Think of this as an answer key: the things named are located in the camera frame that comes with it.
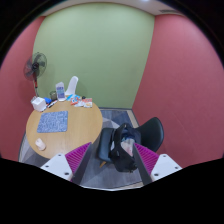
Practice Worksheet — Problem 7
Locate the black backpack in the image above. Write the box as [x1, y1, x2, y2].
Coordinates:
[109, 123, 141, 172]

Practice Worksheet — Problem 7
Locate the blue patterned mouse pad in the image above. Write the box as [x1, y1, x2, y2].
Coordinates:
[37, 111, 68, 133]

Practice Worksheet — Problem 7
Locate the white tissue box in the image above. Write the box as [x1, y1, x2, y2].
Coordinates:
[31, 97, 46, 112]

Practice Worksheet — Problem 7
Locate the black pen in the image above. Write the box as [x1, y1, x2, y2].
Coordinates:
[48, 100, 58, 108]

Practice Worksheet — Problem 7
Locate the dark glass cup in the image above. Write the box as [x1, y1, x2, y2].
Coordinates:
[50, 91, 57, 101]

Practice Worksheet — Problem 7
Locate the round wooden table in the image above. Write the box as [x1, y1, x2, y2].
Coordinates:
[25, 98, 104, 160]

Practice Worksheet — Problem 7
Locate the orange white packet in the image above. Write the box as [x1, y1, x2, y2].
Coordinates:
[83, 98, 92, 108]

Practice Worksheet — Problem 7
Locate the blue small object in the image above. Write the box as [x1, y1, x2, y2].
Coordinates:
[44, 97, 52, 104]

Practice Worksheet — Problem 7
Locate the white purple standing card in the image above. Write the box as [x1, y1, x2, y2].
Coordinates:
[56, 82, 66, 101]

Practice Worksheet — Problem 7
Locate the blue orange packet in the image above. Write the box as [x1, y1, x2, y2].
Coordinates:
[66, 94, 82, 105]

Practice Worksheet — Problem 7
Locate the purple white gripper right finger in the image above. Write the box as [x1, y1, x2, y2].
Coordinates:
[133, 143, 181, 185]

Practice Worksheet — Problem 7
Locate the black chair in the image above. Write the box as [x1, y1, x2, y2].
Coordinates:
[97, 117, 164, 163]

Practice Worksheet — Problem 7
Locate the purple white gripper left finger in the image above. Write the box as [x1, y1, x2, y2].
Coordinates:
[41, 142, 92, 185]

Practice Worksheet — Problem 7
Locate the black standing fan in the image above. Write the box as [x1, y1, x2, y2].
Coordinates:
[23, 52, 47, 95]

